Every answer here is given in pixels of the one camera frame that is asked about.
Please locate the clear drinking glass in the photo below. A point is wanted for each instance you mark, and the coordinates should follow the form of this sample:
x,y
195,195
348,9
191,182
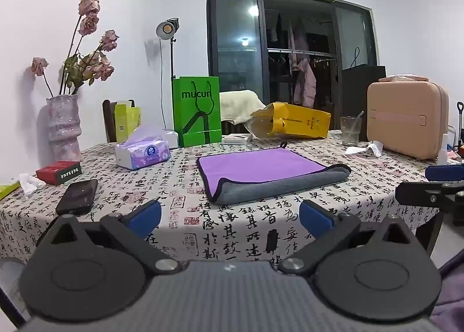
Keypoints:
x,y
350,132

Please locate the yellow-green carton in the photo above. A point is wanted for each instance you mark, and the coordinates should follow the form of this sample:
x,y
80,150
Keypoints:
x,y
127,121

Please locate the pink speckled vase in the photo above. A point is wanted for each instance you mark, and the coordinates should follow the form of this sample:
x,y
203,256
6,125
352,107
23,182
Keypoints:
x,y
63,129

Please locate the black smartphone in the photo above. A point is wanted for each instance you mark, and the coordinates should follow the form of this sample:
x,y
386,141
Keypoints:
x,y
77,196

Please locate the small white bottle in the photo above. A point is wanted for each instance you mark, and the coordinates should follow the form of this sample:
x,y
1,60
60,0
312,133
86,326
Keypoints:
x,y
442,152

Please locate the cream fluffy cloth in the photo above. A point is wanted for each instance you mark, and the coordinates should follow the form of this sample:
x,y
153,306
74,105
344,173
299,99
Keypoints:
x,y
239,105

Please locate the pink hanging jacket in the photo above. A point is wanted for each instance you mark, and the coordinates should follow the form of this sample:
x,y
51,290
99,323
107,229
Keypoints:
x,y
305,82

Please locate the green paper bag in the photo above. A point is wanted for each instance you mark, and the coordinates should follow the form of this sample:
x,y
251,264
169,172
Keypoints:
x,y
197,114

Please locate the calligraphy printed tablecloth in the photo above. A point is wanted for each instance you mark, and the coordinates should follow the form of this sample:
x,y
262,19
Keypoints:
x,y
224,223

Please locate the purple and grey towel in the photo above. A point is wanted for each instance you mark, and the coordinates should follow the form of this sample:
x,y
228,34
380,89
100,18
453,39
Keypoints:
x,y
261,169

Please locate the dark wooden chair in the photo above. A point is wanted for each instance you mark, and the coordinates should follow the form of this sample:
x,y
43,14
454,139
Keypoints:
x,y
108,120

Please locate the pink hard case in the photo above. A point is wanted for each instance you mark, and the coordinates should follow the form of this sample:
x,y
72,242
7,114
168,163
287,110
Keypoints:
x,y
406,118

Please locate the crumpled white tissue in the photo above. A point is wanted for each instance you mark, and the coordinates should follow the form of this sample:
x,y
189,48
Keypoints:
x,y
364,150
31,184

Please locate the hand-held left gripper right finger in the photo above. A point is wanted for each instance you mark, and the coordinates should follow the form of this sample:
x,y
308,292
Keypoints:
x,y
316,219

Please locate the studio lamp on stand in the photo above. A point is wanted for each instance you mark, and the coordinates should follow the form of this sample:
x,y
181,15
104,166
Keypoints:
x,y
166,29

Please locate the small white flat box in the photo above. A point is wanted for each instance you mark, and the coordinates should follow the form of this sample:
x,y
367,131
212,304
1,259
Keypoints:
x,y
236,138

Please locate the black framed glass door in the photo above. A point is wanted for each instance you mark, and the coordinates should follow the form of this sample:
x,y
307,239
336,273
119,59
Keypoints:
x,y
235,38

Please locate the black paper bag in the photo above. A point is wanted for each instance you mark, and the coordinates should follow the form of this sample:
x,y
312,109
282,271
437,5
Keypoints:
x,y
362,96

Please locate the purple clothing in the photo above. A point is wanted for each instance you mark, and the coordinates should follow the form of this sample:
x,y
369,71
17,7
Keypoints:
x,y
449,308

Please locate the red box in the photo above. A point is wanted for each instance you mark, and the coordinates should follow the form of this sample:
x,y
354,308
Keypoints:
x,y
58,171

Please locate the purple tissue pack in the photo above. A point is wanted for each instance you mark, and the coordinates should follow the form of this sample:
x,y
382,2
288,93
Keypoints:
x,y
145,152

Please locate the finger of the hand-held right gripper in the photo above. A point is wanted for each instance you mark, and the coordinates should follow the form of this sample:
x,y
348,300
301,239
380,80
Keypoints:
x,y
420,194
444,171

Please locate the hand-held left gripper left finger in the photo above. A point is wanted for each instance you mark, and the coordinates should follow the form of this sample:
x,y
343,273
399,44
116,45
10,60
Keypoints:
x,y
143,216

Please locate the yellow paper bag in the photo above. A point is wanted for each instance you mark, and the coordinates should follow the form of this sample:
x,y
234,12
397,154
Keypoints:
x,y
293,121

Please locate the yellow-green flat packet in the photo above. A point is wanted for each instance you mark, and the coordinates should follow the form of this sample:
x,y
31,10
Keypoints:
x,y
8,190

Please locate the dried pink roses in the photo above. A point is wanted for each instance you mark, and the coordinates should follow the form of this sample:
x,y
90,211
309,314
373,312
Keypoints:
x,y
89,24

